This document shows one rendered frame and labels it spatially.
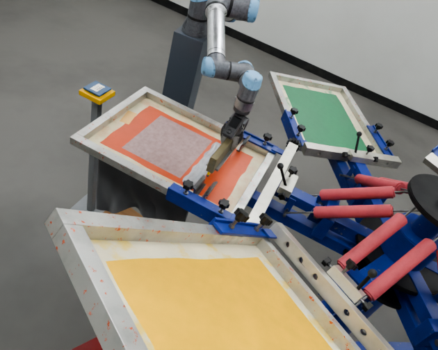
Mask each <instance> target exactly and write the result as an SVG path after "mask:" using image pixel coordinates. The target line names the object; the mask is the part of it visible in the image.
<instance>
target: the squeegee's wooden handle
mask: <svg viewBox="0 0 438 350"><path fill-rule="evenodd" d="M232 144H233V139H232V140H230V139H229V138H226V139H225V141H224V142H223V143H222V144H221V145H220V146H219V147H218V149H217V150H216V151H215V153H214V154H213V155H212V156H211V157H210V159H209V163H208V165H207V168H206V171H208V172H210V173H213V172H214V171H215V169H216V167H217V166H218V165H219V164H220V162H221V161H222V159H223V158H224V157H225V156H226V155H227V153H228V152H229V150H230V149H231V147H232Z"/></svg>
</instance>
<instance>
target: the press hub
mask: <svg viewBox="0 0 438 350"><path fill-rule="evenodd" d="M407 191H408V195H409V197H410V199H411V201H412V203H413V204H414V206H415V207H416V208H417V210H418V211H419V212H420V213H421V215H418V214H414V213H410V214H409V215H407V216H406V218H407V224H406V225H404V227H402V228H401V229H400V230H398V231H397V232H396V233H394V234H393V235H392V236H391V237H390V238H389V239H387V240H386V241H385V242H383V243H382V244H381V245H380V246H379V247H378V248H376V249H375V250H374V251H372V252H371V253H370V254H368V255H367V256H366V257H365V258H364V259H362V260H361V261H360V262H359V263H357V266H358V270H361V269H362V268H364V267H365V266H367V265H368V264H370V263H371V262H373V261H374V260H376V259H377V258H379V257H380V256H382V255H383V254H386V255H387V256H388V257H389V258H390V259H391V260H392V261H393V262H394V263H395V262H396V261H397V260H399V259H400V258H402V257H403V256H404V255H405V254H406V253H407V252H408V251H410V250H411V249H412V248H413V247H415V246H416V245H417V244H418V243H419V242H420V241H422V240H423V239H424V238H429V239H431V240H434V239H435V238H436V237H437V236H438V176H435V175H432V174H418V175H416V176H413V177H412V178H411V180H410V181H409V183H408V184H407ZM360 224H361V225H363V226H365V227H367V228H369V229H371V230H373V231H375V230H376V229H377V228H379V227H380V226H381V225H383V223H382V221H381V219H380V218H364V219H363V220H362V221H361V222H360ZM363 239H365V237H364V236H362V235H360V234H356V236H355V240H356V243H357V244H359V243H360V242H361V241H362V240H363ZM435 244H436V245H437V249H436V250H435V251H433V252H432V253H431V254H430V255H429V256H428V257H427V258H425V259H424V260H423V261H422V262H420V263H419V264H418V265H417V266H416V267H415V268H414V269H412V270H411V271H414V272H416V271H420V273H421V275H422V277H423V279H424V281H425V282H426V284H427V286H428V288H429V289H430V291H431V293H432V295H433V296H435V295H436V294H438V274H437V273H435V272H433V271H431V270H429V269H427V268H425V267H426V266H427V265H428V264H429V263H430V262H431V261H432V260H433V261H435V262H436V263H437V254H436V251H437V250H438V240H436V241H435ZM393 288H396V289H397V290H400V291H401V292H404V293H406V294H409V295H412V296H416V295H417V294H418V292H417V290H416V288H415V286H414V284H413V282H412V280H411V278H410V276H409V274H408V273H407V274H406V275H405V276H404V277H402V278H401V279H400V280H399V281H398V282H397V283H395V284H394V285H393V286H392V287H390V288H389V289H388V290H387V291H386V292H385V293H384V294H382V295H381V296H380V297H378V298H377V299H376V300H375V301H373V302H372V304H373V307H372V308H370V309H369V310H368V311H366V312H364V311H361V313H362V314H363V315H364V316H365V317H366V318H368V317H370V316H371V315H372V314H373V313H374V312H375V311H376V310H377V309H378V308H379V307H380V306H382V305H383V304H384V305H386V306H388V307H390V308H394V309H397V310H400V309H401V304H400V302H399V300H398V298H397V296H396V293H395V292H394V289H393ZM333 317H334V318H335V319H336V320H337V321H338V323H339V324H340V325H341V326H342V327H343V329H344V330H345V331H346V332H347V334H348V335H350V334H351V333H352V332H351V331H350V330H349V328H348V327H347V326H346V325H345V324H344V323H343V322H342V321H341V319H340V318H339V317H338V315H337V314H336V315H335V316H333Z"/></svg>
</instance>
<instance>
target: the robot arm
mask: <svg viewBox="0 0 438 350"><path fill-rule="evenodd" d="M259 4H260V0H190V4H189V8H188V14H187V17H186V19H185V20H184V22H183V24H182V26H181V31H182V32H183V33H184V34H186V35H188V36H190V37H192V38H205V37H206V36H207V57H204V58H203V61H202V67H201V73H202V75H203V76H208V77H210V78H219V79H223V80H227V81H233V82H238V84H239V85H240V88H239V90H238V94H237V97H235V99H236V100H235V102H234V107H233V109H234V111H235V112H234V113H233V114H232V115H231V117H230V118H229V120H227V123H226V122H225V124H224V125H223V127H222V128H221V132H220V141H221V144H222V143H223V142H224V141H225V139H226V138H229V139H230V140H232V139H233V144H232V147H231V151H233V150H235V148H236V147H237V146H238V144H239V143H240V142H241V140H242V139H243V136H244V134H243V132H244V131H243V130H245V128H246V126H247V124H248V121H249V118H248V117H246V115H249V114H250V111H251V110H252V107H253V105H254V101H255V99H256V97H257V94H258V91H259V89H260V87H261V82H262V80H263V77H262V75H261V74H260V73H259V72H256V71H255V70H254V67H253V66H252V64H251V63H250V62H249V61H247V60H242V61H240V62H231V61H227V60H225V21H226V22H235V21H236V20H237V21H244V22H248V23H253V22H254V21H255V20H256V18H257V14H258V11H259ZM246 118H247V119H248V120H247V119H246Z"/></svg>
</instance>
